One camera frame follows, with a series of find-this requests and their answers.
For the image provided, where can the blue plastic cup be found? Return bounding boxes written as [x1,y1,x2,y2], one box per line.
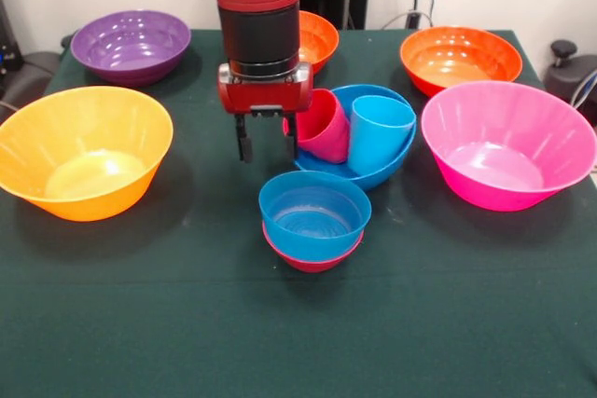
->
[347,95,417,176]

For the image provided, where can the black equipment box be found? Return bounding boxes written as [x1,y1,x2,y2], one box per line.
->
[0,0,24,96]

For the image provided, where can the large yellow-orange plastic bowl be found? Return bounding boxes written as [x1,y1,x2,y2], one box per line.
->
[0,85,174,223]

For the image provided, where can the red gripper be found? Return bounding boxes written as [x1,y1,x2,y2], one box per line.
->
[216,61,314,165]

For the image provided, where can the red plastic cup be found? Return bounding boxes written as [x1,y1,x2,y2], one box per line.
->
[283,88,352,164]

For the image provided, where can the small translucent blue bowl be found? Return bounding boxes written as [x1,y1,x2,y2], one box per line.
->
[258,170,373,263]

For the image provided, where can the black round equipment with knob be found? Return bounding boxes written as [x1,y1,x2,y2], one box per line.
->
[543,39,597,129]

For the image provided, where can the large pink plastic bowl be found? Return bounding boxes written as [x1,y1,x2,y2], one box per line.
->
[421,80,597,213]

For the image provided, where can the small red plastic bowl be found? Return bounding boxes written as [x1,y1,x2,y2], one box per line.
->
[261,220,365,274]

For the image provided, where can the purple plastic bowl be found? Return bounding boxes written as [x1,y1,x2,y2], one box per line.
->
[69,9,192,88]

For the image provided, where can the dark green tablecloth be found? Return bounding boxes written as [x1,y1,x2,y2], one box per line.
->
[0,27,597,398]

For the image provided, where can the opaque blue plastic bowl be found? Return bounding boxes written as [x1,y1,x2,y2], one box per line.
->
[293,84,418,193]

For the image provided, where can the orange plastic bowl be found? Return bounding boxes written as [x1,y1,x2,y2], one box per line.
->
[399,26,522,99]
[297,9,340,75]

